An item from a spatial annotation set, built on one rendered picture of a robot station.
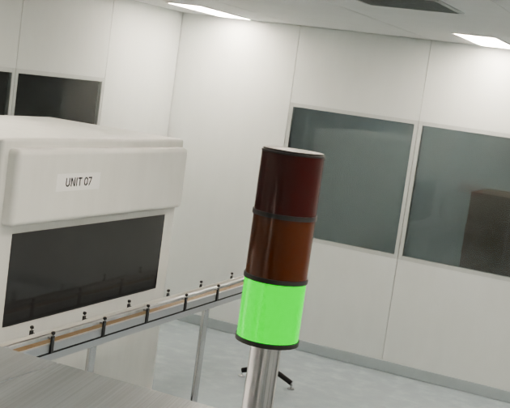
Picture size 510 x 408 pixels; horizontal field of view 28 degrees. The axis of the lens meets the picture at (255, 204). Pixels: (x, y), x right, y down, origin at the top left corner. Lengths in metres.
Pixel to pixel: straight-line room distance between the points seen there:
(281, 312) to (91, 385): 0.26
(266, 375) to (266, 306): 0.06
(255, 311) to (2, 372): 0.30
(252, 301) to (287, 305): 0.03
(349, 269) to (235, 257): 1.14
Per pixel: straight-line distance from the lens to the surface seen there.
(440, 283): 9.00
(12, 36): 7.79
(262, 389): 0.80
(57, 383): 0.97
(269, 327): 0.78
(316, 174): 0.77
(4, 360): 1.02
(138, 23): 9.22
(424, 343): 9.12
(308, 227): 0.77
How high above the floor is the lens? 2.40
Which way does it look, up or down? 7 degrees down
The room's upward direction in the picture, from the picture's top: 8 degrees clockwise
